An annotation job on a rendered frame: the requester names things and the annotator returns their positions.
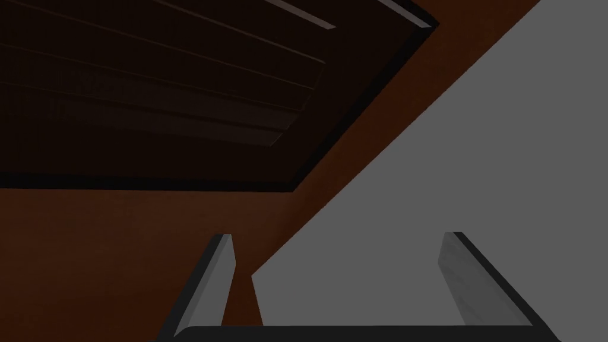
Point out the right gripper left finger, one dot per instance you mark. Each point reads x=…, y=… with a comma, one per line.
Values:
x=211, y=289

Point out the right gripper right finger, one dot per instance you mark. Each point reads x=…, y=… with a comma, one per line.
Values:
x=479, y=294

